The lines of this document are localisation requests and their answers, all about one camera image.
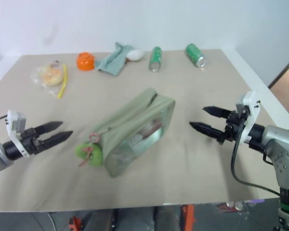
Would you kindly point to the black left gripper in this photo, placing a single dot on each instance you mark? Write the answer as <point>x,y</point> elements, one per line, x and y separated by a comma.
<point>31,142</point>

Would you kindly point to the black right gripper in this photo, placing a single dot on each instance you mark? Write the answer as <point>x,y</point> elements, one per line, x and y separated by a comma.
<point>234,125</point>

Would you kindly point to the green zippered pouch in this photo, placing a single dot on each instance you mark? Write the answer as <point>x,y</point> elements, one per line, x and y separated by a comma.
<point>137,125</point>

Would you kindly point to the green plush charm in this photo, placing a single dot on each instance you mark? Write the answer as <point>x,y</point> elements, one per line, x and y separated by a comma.
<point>96,155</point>

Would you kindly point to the yellow strip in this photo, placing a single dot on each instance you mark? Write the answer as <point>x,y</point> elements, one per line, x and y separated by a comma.
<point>63,81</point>

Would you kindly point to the clear bag of bread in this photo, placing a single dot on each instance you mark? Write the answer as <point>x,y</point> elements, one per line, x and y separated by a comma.
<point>49,75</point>

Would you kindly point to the wide green drink can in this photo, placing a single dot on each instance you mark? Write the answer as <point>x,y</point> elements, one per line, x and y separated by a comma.
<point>195,55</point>

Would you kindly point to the orange plastic bowl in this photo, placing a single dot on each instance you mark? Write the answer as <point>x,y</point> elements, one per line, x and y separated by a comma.
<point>85,62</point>

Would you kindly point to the slim green drink can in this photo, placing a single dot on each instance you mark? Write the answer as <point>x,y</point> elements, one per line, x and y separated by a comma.
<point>155,59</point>

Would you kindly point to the brown door panel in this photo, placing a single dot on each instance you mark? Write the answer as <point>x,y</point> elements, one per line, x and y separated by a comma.
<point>287,77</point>

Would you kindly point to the colourful clutter under table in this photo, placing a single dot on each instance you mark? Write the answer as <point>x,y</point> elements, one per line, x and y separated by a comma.
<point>233,205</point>

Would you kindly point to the teal cloth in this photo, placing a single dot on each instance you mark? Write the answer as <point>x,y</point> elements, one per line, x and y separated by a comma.
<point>112,61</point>

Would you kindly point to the orange clamp under table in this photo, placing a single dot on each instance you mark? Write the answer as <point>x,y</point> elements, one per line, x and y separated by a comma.
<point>75,223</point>

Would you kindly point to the white egg-shaped object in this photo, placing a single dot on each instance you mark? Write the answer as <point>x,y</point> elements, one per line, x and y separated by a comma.
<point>135,55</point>

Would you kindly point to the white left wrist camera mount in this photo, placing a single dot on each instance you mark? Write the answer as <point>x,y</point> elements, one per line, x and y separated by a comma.
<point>14,121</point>

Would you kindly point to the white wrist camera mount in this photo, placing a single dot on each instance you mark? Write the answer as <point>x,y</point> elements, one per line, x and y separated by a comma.
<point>14,121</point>
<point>251,106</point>

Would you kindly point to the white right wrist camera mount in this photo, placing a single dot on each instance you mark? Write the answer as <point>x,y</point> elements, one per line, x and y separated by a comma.
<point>251,106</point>

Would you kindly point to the orange post under table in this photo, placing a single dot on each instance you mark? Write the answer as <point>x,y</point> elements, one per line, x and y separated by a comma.
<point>187,217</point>

